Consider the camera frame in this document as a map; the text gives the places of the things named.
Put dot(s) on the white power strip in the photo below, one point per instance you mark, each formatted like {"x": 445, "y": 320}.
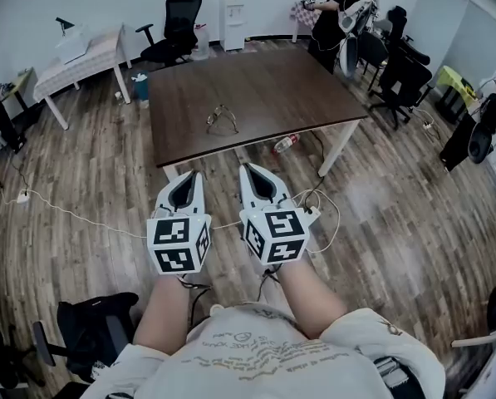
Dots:
{"x": 23, "y": 198}
{"x": 312, "y": 213}

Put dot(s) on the teal waste bin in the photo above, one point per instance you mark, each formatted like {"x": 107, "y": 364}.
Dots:
{"x": 140, "y": 85}

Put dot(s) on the black mesh office chair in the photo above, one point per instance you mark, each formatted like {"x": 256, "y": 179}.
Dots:
{"x": 177, "y": 27}

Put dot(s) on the thin bent metal wire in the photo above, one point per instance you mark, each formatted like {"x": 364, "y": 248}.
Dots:
{"x": 212, "y": 119}

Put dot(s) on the clear water jug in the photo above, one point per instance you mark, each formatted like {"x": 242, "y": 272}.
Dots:
{"x": 202, "y": 44}

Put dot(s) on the person's white printed t-shirt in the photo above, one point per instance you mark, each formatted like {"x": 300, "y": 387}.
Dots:
{"x": 264, "y": 360}

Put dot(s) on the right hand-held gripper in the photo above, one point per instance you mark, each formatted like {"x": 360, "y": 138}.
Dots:
{"x": 278, "y": 235}

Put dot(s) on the person's left forearm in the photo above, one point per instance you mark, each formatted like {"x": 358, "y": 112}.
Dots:
{"x": 160, "y": 314}

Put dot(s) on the black high-back office chair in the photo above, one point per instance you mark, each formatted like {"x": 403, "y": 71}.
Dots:
{"x": 399, "y": 23}
{"x": 405, "y": 85}

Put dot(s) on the person's right forearm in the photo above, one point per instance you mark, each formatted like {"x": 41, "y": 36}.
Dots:
{"x": 310, "y": 301}

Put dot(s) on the yellow side table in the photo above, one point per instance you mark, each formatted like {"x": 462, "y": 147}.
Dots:
{"x": 451, "y": 77}

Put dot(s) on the white water dispenser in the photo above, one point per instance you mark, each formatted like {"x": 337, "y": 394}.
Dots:
{"x": 232, "y": 19}

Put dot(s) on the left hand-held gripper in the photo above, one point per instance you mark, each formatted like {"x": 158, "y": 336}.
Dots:
{"x": 177, "y": 243}

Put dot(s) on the white table with checkered cloth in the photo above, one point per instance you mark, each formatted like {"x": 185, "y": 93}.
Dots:
{"x": 85, "y": 65}

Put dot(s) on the plastic bottle with red label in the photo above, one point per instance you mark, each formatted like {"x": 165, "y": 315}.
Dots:
{"x": 286, "y": 143}

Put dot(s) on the small clear bottle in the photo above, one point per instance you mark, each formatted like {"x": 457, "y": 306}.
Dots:
{"x": 119, "y": 98}

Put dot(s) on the black metal-leg chair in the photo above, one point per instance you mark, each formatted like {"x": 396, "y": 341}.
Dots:
{"x": 372, "y": 50}

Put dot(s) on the small checkered cloth table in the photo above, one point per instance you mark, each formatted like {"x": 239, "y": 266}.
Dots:
{"x": 303, "y": 15}

